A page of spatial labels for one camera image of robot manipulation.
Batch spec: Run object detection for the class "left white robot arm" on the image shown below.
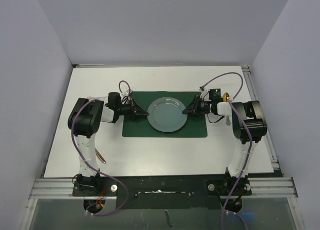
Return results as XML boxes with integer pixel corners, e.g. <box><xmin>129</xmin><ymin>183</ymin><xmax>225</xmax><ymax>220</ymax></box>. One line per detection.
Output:
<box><xmin>67</xmin><ymin>92</ymin><xmax>149</xmax><ymax>196</ymax></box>

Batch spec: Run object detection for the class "clear plastic cup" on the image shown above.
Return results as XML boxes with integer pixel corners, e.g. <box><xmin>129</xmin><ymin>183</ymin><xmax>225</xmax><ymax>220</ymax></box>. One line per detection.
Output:
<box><xmin>88</xmin><ymin>96</ymin><xmax>106</xmax><ymax>101</ymax></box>

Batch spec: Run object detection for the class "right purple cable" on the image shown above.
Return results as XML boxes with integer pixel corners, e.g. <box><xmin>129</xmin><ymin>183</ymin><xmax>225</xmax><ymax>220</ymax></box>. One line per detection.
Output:
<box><xmin>198</xmin><ymin>72</ymin><xmax>253</xmax><ymax>230</ymax></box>

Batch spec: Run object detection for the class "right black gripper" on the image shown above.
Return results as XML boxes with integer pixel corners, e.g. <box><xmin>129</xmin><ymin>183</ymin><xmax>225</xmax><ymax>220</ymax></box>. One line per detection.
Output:
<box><xmin>182</xmin><ymin>95</ymin><xmax>213</xmax><ymax>117</ymax></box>

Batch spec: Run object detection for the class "copper knife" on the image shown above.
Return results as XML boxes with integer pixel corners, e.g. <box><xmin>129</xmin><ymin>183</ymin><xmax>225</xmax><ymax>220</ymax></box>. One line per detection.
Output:
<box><xmin>95</xmin><ymin>149</ymin><xmax>106</xmax><ymax>164</ymax></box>

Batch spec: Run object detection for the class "gold iridescent spoon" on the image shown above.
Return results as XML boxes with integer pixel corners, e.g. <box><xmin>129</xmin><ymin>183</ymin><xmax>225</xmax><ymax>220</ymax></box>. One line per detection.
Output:
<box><xmin>223</xmin><ymin>92</ymin><xmax>231</xmax><ymax>126</ymax></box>

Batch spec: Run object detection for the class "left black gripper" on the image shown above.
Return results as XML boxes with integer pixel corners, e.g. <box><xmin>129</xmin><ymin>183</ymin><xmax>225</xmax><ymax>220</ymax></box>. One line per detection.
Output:
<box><xmin>116</xmin><ymin>98</ymin><xmax>149</xmax><ymax>120</ymax></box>

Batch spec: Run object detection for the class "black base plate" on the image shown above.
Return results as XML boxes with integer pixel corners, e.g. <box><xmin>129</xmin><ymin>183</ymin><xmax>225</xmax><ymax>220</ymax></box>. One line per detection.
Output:
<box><xmin>72</xmin><ymin>174</ymin><xmax>252</xmax><ymax>213</ymax></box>

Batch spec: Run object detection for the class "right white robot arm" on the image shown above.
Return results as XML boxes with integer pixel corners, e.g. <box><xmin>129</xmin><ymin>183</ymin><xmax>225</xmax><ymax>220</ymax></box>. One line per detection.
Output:
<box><xmin>182</xmin><ymin>89</ymin><xmax>268</xmax><ymax>195</ymax></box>

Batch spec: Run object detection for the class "teal round plate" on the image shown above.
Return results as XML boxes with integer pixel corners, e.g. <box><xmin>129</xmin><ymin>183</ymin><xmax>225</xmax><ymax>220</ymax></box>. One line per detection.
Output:
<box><xmin>147</xmin><ymin>97</ymin><xmax>188</xmax><ymax>133</ymax></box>

